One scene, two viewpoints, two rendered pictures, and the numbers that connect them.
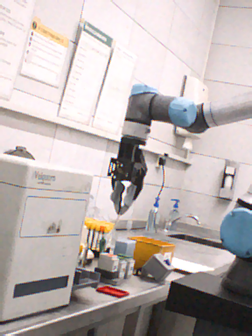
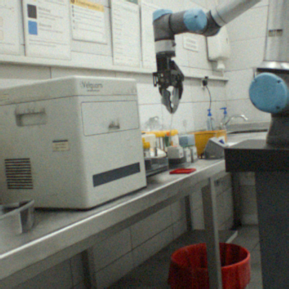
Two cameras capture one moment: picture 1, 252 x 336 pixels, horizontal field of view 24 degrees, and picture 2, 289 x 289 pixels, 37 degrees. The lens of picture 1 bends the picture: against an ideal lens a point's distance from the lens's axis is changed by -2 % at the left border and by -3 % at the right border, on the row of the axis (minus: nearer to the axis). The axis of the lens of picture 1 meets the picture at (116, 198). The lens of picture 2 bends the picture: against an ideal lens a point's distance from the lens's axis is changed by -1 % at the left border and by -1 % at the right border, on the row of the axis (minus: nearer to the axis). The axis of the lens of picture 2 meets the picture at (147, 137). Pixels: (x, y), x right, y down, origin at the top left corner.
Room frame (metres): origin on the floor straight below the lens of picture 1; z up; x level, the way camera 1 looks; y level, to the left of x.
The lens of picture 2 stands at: (0.12, -0.08, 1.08)
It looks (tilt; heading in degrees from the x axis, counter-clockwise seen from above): 3 degrees down; 6
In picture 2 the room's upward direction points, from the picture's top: 5 degrees counter-clockwise
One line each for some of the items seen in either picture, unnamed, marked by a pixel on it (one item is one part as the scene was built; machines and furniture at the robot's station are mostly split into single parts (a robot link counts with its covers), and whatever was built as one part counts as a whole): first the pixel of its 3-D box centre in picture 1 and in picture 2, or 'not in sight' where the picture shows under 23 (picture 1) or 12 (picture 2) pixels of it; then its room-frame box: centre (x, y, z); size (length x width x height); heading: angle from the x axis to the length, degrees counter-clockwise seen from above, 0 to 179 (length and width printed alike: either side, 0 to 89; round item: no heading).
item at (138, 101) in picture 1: (142, 104); (164, 26); (1.67, -0.02, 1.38); 0.09 x 0.08 x 0.11; 59
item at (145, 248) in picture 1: (149, 255); (208, 142); (2.06, -0.15, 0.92); 0.13 x 0.13 x 0.10; 65
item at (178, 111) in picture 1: (176, 111); (190, 21); (1.63, -0.11, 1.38); 0.11 x 0.11 x 0.08; 59
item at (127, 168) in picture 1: (128, 160); (166, 71); (1.67, -0.01, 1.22); 0.09 x 0.08 x 0.12; 159
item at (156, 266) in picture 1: (153, 266); (211, 148); (1.88, -0.16, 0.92); 0.13 x 0.07 x 0.08; 68
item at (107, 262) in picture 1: (107, 265); (175, 155); (1.69, -0.01, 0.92); 0.05 x 0.04 x 0.06; 70
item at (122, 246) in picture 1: (122, 255); (187, 147); (1.92, -0.06, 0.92); 0.10 x 0.07 x 0.10; 164
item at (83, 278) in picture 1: (68, 278); (143, 168); (1.39, 0.07, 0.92); 0.21 x 0.07 x 0.05; 158
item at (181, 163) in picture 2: (105, 275); (175, 162); (1.69, -0.01, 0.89); 0.09 x 0.05 x 0.04; 70
